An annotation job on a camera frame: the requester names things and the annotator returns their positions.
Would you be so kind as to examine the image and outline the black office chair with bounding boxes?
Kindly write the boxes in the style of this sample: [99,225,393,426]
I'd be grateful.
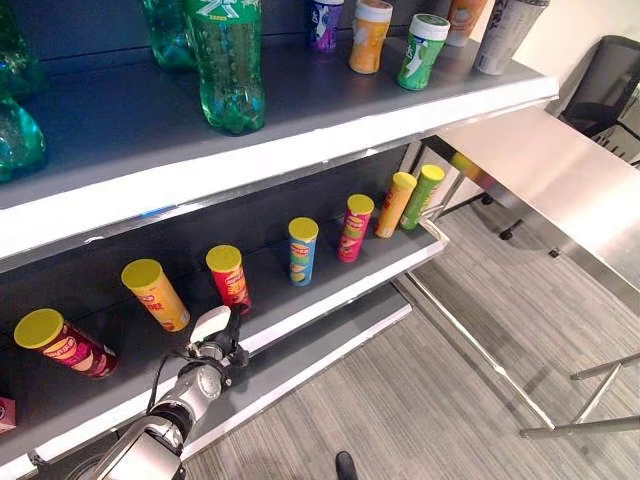
[558,34,640,167]

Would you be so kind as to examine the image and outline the purple cup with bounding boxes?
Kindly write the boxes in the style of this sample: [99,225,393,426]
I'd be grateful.
[309,0,347,54]

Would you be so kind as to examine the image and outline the grey white cup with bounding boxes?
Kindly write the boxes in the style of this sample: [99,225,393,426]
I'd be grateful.
[473,0,552,77]

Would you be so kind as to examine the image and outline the orange chip can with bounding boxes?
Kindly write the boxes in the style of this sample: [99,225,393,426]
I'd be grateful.
[374,170,419,239]

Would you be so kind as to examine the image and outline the stainless steel table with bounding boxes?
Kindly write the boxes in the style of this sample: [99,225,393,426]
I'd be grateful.
[394,106,640,441]

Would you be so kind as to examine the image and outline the large green soda bottle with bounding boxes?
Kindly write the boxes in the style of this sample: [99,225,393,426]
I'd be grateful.
[183,0,267,137]

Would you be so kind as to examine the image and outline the grey shelf board, chip cans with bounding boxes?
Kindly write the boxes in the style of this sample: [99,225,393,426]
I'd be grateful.
[0,149,451,474]

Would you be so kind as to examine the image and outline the pink carton box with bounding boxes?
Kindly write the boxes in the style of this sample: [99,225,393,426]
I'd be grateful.
[0,395,18,436]

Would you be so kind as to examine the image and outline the green chip can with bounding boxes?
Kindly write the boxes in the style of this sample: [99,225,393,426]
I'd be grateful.
[399,163,447,232]

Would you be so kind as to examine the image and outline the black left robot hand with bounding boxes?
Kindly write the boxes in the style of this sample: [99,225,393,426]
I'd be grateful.
[190,302,252,370]

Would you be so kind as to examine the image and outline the yellow chip can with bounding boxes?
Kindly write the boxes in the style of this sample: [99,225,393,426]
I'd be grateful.
[120,258,192,333]

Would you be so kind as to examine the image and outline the maroon chip can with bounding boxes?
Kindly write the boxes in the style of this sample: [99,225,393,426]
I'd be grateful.
[13,308,120,380]

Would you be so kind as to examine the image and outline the orange cup, white lid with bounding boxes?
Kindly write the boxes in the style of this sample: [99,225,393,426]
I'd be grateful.
[443,0,490,49]
[347,0,395,76]

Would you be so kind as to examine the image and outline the grey shelf board, blue label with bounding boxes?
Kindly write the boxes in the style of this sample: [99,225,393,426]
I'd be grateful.
[0,29,560,262]

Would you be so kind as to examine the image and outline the green cup, white lid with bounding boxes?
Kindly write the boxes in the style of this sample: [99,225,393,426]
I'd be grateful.
[396,13,452,92]

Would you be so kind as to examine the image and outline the narrow grey shelf board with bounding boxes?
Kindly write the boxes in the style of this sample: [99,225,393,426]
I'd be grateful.
[177,285,414,464]

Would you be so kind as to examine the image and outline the pink chip can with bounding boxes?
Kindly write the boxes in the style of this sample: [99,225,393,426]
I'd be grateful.
[337,193,376,264]

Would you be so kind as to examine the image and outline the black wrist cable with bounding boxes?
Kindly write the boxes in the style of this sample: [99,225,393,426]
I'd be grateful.
[148,351,194,417]

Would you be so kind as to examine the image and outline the blue chip can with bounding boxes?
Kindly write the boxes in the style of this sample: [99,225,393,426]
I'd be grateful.
[286,216,321,288]

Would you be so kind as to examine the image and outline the red chip can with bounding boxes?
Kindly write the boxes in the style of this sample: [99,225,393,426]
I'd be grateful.
[205,244,253,315]

